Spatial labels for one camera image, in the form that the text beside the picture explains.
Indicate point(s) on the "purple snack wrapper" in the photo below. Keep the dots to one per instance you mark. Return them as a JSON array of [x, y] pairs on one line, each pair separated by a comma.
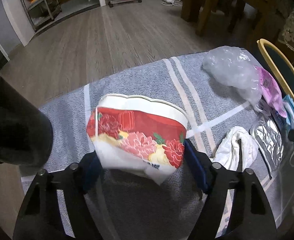
[[271, 91]]

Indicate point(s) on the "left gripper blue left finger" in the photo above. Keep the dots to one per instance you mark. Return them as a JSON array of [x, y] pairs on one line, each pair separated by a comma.
[[92, 169]]

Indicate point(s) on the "white tissue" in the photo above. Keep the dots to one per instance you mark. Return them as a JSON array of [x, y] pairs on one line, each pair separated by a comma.
[[238, 147]]

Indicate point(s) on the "black mug white inside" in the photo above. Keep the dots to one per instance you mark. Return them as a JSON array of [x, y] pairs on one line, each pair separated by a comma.
[[26, 135]]

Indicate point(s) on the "red floral paper bowl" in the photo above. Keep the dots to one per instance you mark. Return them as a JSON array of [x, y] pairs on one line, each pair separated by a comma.
[[139, 135]]

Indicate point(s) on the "teal bin yellow rim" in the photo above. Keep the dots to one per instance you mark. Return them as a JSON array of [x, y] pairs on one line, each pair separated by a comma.
[[280, 66]]

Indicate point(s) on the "metal kitchen rack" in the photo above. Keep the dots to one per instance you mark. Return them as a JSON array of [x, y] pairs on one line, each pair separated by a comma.
[[41, 12]]

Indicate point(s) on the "clear plastic bag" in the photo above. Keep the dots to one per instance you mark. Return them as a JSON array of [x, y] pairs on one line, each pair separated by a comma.
[[232, 67]]

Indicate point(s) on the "grey plaid table mat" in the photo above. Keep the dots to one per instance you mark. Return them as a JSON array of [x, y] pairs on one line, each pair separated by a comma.
[[124, 205]]

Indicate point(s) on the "silver foil blister tray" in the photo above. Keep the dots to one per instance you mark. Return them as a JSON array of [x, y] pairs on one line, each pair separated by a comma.
[[266, 134]]

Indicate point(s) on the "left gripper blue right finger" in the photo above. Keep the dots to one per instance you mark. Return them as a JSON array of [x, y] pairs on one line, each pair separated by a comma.
[[199, 165]]

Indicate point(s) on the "wooden chair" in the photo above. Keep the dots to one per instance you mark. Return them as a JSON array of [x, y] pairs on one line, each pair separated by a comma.
[[268, 23]]

